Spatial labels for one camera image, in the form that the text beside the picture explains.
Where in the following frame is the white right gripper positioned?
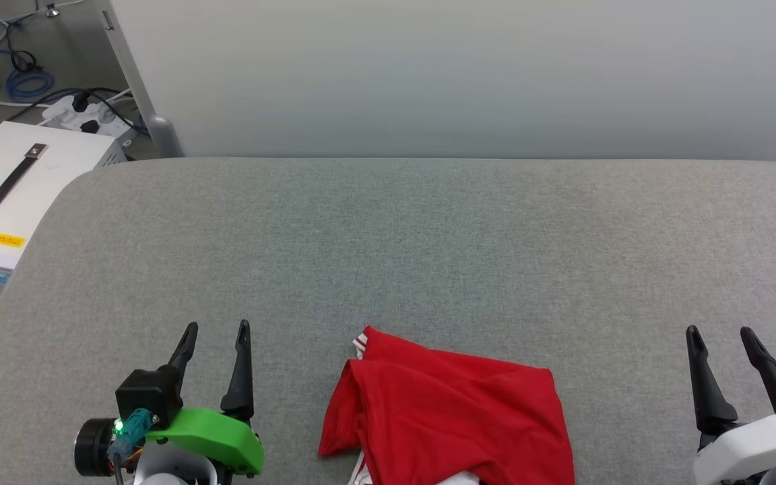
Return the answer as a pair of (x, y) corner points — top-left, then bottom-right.
(686, 325), (776, 485)

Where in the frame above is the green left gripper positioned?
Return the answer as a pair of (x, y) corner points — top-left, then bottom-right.
(145, 319), (266, 478)

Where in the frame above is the red and white garment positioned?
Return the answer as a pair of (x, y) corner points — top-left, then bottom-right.
(318, 325), (576, 485)

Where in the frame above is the white power strip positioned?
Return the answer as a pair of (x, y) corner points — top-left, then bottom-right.
(40, 94), (139, 148)

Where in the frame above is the white equipment box with handle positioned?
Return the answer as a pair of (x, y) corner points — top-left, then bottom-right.
(0, 121), (128, 302)

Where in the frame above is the grey partition frame post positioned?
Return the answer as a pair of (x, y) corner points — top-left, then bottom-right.
(101, 0), (185, 160)

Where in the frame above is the black power cable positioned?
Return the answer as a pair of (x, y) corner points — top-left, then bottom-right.
(0, 86), (153, 137)

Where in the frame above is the blue coiled cable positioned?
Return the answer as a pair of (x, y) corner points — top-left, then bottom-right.
(5, 67), (56, 104)

